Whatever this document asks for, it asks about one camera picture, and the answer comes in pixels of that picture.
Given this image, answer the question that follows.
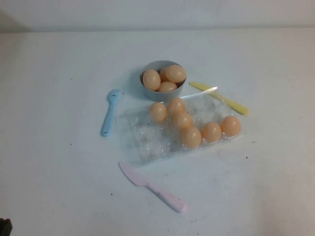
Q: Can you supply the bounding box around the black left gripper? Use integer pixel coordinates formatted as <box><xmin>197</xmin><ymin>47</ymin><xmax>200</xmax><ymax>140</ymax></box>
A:
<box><xmin>0</xmin><ymin>217</ymin><xmax>12</xmax><ymax>236</ymax></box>

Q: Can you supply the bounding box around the beige egg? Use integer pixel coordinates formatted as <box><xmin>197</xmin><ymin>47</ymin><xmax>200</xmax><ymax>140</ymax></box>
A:
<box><xmin>164</xmin><ymin>64</ymin><xmax>187</xmax><ymax>84</ymax></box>
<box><xmin>149</xmin><ymin>102</ymin><xmax>168</xmax><ymax>123</ymax></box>
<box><xmin>172</xmin><ymin>112</ymin><xmax>194</xmax><ymax>130</ymax></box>
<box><xmin>220</xmin><ymin>115</ymin><xmax>242</xmax><ymax>136</ymax></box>
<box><xmin>142</xmin><ymin>69</ymin><xmax>161</xmax><ymax>90</ymax></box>
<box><xmin>201</xmin><ymin>122</ymin><xmax>222</xmax><ymax>143</ymax></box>
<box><xmin>159</xmin><ymin>66</ymin><xmax>170</xmax><ymax>83</ymax></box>
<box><xmin>167</xmin><ymin>97</ymin><xmax>186</xmax><ymax>116</ymax></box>
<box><xmin>181</xmin><ymin>126</ymin><xmax>202</xmax><ymax>148</ymax></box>
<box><xmin>157</xmin><ymin>81</ymin><xmax>178</xmax><ymax>93</ymax></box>

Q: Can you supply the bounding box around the clear plastic egg box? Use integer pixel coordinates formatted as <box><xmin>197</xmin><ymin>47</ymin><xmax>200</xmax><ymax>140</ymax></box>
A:
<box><xmin>120</xmin><ymin>86</ymin><xmax>246</xmax><ymax>164</ymax></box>

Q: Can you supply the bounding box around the pink plastic knife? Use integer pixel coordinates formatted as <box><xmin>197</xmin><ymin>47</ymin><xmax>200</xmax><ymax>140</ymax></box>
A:
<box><xmin>118</xmin><ymin>161</ymin><xmax>189</xmax><ymax>213</ymax></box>

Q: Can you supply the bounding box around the light blue plastic fork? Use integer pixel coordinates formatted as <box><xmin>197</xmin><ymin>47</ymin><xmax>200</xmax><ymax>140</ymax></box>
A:
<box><xmin>100</xmin><ymin>88</ymin><xmax>126</xmax><ymax>137</ymax></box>

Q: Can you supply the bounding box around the grey round bowl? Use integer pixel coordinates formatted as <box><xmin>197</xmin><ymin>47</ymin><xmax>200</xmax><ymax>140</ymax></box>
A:
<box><xmin>139</xmin><ymin>60</ymin><xmax>188</xmax><ymax>102</ymax></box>

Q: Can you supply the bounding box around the yellow plastic knife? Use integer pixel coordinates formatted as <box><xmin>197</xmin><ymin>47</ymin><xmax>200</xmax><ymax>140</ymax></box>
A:
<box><xmin>189</xmin><ymin>81</ymin><xmax>250</xmax><ymax>116</ymax></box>

